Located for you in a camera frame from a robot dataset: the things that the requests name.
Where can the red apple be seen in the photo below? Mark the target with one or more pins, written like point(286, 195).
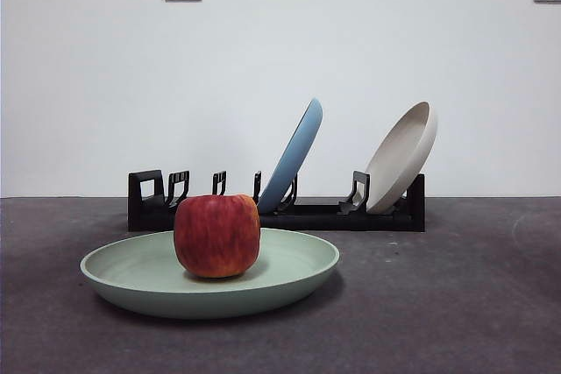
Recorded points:
point(217, 236)

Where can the green plate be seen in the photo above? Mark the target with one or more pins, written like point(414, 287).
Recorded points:
point(289, 264)

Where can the blue plate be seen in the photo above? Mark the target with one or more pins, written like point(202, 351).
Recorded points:
point(293, 159)

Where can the black plate rack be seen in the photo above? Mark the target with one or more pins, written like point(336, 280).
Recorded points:
point(333, 220)

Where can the beige plate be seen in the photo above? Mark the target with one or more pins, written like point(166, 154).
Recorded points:
point(401, 159)

